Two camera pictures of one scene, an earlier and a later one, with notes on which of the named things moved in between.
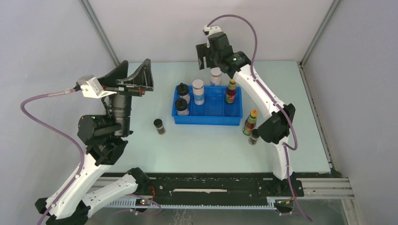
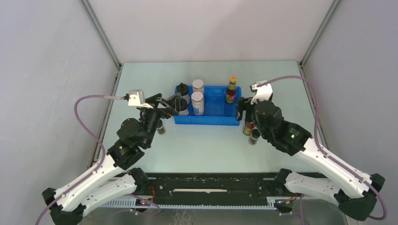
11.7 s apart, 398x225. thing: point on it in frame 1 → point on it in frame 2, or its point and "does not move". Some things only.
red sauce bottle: [230, 95] does not move
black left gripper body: [122, 104] → [151, 116]
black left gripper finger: [120, 72] → [154, 100]
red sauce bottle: [250, 122] does not move
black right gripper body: [215, 59] → [264, 134]
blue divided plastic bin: [214, 111] does not move
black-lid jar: [181, 106] does not move
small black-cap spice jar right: [255, 134] does not move
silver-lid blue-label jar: [216, 75] → [197, 98]
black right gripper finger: [203, 51] → [244, 104]
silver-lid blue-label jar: [198, 87] does not move
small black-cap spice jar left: [158, 123] does not move
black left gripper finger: [141, 78] → [172, 103]
